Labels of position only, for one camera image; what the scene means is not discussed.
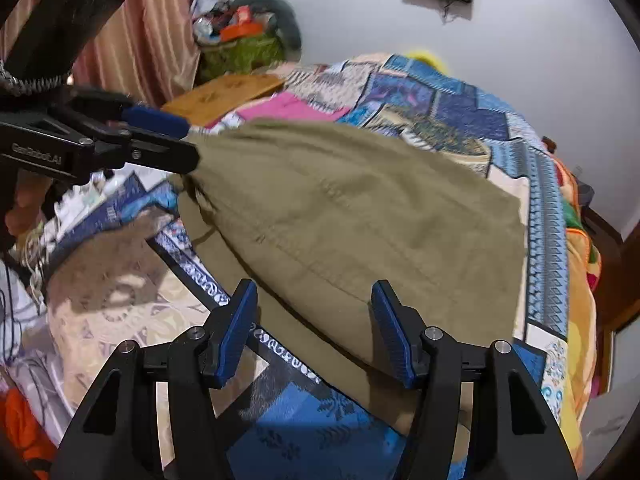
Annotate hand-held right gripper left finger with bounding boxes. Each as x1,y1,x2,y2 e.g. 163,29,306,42
56,278,260,480

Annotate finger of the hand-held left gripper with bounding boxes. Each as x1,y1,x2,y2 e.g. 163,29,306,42
47,105,202,177
70,86,192,139

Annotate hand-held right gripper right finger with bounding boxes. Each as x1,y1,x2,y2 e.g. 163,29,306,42
370,280,580,480

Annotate olive green pants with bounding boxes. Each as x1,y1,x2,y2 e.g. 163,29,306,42
169,117,527,436

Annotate wooden board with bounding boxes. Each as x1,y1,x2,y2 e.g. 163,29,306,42
161,74,287,126

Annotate striped pink curtain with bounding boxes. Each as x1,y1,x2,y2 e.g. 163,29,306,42
0,0,215,111

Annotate patchwork printed bedspread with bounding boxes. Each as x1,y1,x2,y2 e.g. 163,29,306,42
10,52,573,480

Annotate green basket of clutter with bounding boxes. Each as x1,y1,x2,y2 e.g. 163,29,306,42
190,0,302,86

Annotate orange floral blanket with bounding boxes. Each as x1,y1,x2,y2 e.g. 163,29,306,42
550,152,603,471

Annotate orange cloth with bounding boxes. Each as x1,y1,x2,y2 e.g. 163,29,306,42
0,387,58,466

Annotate yellow pillow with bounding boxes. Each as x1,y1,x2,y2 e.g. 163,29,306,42
406,49,448,72

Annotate wooden bed frame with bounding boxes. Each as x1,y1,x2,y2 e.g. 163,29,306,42
542,136,626,331

